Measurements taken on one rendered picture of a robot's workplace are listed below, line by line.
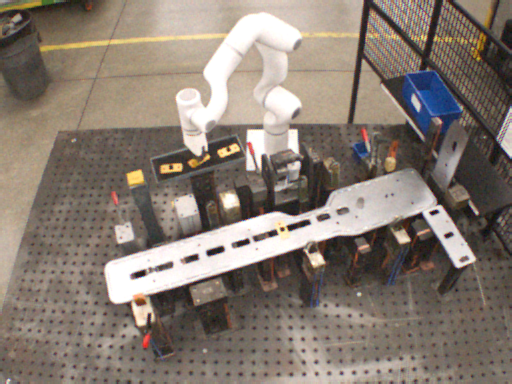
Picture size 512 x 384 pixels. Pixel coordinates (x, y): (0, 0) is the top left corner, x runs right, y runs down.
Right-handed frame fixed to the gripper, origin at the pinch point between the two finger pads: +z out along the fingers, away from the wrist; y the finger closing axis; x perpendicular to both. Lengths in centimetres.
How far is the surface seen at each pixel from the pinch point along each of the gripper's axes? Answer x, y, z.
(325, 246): 25, 49, 32
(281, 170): 21.3, 25.0, 2.8
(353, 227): 33, 56, 18
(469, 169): 93, 70, 15
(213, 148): 7.9, -1.4, 2.5
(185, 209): -16.3, 13.1, 7.5
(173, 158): -7.5, -7.6, 2.5
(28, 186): -65, -159, 119
